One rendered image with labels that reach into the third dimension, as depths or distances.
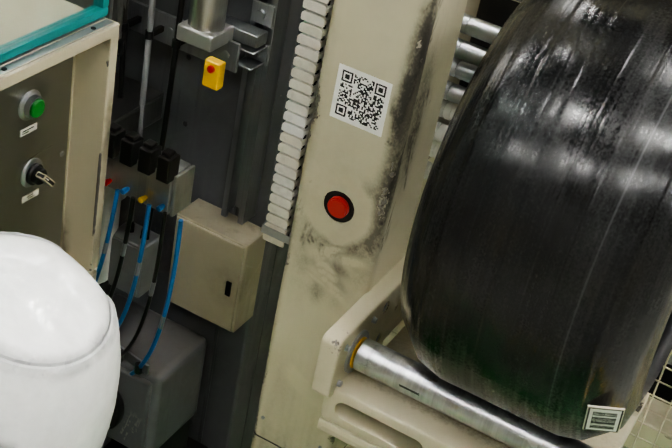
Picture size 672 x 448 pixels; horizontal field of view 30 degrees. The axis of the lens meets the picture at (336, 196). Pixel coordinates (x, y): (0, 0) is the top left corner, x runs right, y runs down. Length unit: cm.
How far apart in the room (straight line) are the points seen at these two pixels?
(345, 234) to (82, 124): 37
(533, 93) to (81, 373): 89
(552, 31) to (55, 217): 70
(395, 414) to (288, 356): 24
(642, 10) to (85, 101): 68
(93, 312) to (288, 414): 136
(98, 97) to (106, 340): 108
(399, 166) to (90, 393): 110
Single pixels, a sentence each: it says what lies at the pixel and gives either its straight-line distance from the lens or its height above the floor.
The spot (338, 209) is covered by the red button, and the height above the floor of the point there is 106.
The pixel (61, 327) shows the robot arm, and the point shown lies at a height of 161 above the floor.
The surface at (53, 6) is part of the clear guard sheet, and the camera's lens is 148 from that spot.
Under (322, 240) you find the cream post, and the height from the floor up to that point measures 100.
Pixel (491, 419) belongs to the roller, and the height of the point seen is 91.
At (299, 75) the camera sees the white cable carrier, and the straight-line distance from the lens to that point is 161.
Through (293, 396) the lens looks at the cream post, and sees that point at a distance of 184.
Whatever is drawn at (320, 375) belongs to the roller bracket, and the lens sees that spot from 163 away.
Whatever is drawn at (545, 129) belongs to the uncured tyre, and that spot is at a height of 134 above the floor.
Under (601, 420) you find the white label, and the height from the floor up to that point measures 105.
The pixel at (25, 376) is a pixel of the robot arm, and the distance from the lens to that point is 50.
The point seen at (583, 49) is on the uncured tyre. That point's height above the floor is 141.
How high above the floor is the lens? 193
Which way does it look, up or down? 32 degrees down
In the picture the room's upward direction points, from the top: 12 degrees clockwise
